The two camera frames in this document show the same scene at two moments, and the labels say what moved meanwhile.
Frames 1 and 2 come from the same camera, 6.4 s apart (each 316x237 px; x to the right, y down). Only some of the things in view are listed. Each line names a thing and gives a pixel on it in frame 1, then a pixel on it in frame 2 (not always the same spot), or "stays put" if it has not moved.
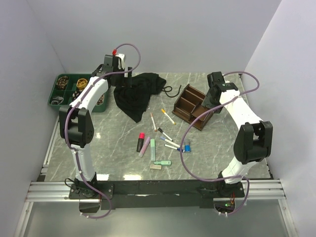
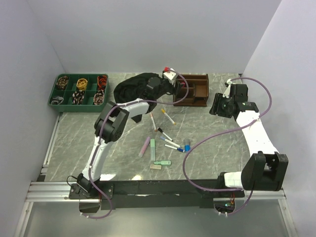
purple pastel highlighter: x=141 y=153 stays put
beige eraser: x=156 y=167 stays put
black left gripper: x=121 y=83 → x=174 y=90
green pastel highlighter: x=152 y=151 stays put
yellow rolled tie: x=82 y=83 stays put
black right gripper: x=206 y=101 → x=216 y=108
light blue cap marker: x=170 y=142 stays put
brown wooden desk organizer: x=189 y=106 → x=198 y=91
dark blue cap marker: x=177 y=149 stays put
